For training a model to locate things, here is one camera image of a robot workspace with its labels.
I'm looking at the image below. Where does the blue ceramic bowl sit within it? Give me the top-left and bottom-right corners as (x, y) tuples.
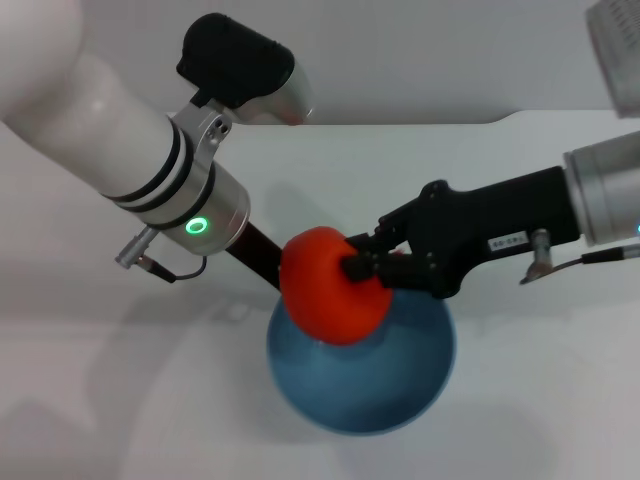
(265, 287), (458, 438)

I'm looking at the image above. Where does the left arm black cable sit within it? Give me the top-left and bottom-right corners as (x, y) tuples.
(114, 226), (209, 285)

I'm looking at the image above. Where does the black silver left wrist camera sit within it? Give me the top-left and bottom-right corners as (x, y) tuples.
(175, 13), (316, 127)

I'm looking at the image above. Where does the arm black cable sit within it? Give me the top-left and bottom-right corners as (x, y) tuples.
(519, 228), (640, 287)
(114, 226), (209, 285)

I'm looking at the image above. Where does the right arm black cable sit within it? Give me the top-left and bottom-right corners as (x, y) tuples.
(519, 228), (640, 287)

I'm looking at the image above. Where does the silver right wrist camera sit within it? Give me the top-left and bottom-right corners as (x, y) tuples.
(584, 0), (640, 119)

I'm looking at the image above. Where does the orange fruit with stem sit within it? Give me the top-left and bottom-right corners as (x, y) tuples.
(278, 225), (395, 348)

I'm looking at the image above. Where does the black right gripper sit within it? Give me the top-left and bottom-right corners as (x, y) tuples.
(342, 166), (584, 301)

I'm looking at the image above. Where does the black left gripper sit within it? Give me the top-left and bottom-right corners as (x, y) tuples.
(226, 221), (287, 294)

